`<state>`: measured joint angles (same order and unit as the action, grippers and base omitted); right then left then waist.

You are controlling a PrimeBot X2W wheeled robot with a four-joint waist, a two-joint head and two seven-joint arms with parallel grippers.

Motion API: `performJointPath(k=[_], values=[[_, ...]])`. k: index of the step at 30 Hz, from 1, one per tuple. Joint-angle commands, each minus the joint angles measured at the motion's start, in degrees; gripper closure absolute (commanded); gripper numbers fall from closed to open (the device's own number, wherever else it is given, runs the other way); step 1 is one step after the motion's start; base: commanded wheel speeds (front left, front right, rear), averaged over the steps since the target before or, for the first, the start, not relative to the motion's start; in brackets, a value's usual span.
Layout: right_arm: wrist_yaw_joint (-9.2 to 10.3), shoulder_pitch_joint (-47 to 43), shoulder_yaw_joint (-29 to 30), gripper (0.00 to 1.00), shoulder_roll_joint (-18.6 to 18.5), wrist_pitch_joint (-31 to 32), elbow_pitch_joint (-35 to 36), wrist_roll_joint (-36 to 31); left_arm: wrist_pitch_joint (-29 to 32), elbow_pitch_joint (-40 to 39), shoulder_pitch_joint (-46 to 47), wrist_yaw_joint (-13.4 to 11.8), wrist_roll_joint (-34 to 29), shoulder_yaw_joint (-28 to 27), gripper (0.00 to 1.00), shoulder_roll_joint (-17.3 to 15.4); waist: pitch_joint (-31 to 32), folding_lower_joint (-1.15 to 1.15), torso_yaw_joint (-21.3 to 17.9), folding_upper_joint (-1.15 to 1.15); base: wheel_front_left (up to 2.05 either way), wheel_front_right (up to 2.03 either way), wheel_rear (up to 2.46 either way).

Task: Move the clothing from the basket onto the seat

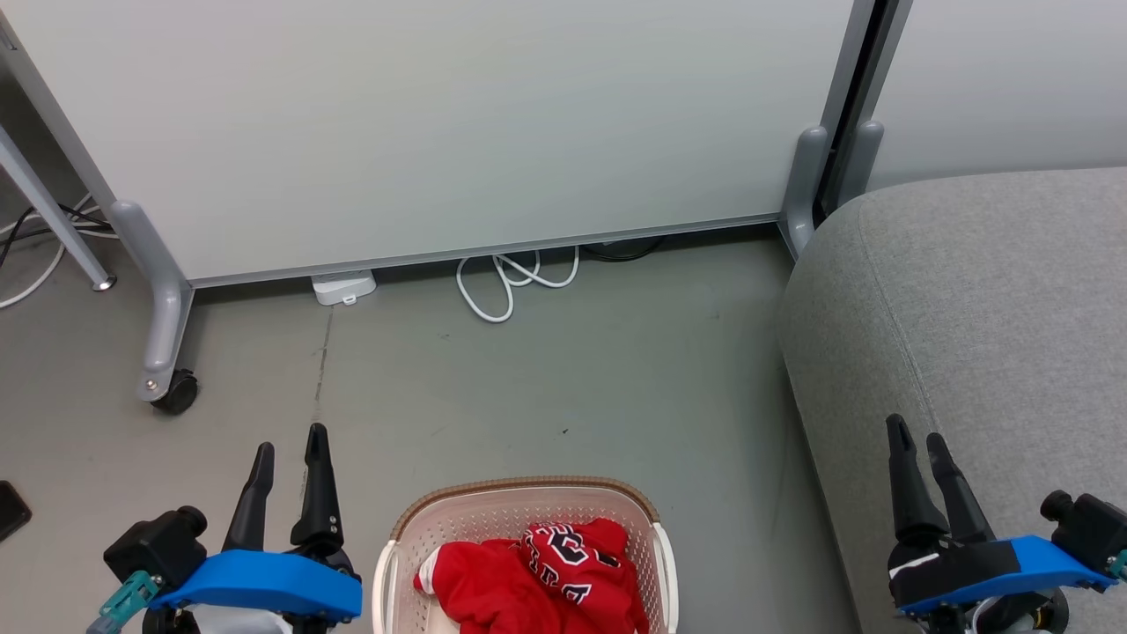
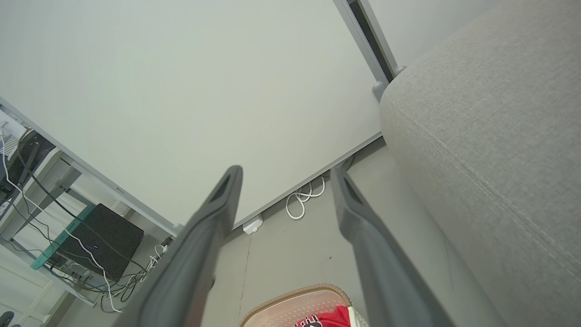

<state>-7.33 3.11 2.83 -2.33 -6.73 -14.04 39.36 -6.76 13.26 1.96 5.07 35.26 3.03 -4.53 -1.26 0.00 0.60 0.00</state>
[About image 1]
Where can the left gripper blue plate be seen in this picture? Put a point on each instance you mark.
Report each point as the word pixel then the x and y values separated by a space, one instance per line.
pixel 264 586

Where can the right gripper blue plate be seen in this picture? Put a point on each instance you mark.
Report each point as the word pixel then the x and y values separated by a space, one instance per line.
pixel 977 572

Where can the red jersey black white print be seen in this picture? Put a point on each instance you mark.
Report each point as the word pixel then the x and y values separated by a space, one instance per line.
pixel 528 586

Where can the grey fabric sofa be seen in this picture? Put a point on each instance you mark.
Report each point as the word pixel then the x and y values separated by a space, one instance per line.
pixel 968 335

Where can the white perforated laundry basket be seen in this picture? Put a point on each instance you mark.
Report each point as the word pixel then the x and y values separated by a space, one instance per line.
pixel 493 515

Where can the white power adapter box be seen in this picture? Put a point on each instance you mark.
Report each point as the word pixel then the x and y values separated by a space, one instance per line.
pixel 343 286

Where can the flat black object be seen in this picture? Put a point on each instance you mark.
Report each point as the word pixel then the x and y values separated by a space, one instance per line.
pixel 11 511

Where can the grey metal table leg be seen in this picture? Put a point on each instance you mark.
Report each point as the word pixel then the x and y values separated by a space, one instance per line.
pixel 44 207

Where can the wide white partition on casters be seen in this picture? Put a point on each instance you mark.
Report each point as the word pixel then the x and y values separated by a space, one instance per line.
pixel 423 123

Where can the narrow white partition grey foot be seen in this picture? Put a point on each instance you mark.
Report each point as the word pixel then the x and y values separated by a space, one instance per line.
pixel 995 79

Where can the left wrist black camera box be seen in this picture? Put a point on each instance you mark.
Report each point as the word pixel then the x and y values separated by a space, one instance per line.
pixel 154 548

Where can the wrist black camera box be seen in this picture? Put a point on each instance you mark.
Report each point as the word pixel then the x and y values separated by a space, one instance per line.
pixel 154 548
pixel 1090 530

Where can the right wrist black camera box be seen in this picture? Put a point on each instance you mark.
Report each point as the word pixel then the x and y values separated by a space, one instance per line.
pixel 1090 530

